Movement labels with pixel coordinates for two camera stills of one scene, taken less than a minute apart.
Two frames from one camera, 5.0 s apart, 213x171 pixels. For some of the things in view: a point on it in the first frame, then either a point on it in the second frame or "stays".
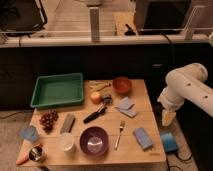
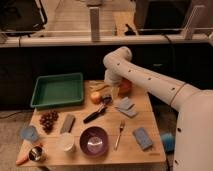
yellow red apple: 95,97 stays
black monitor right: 161,17 stays
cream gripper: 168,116 -> 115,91
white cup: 67,141 stays
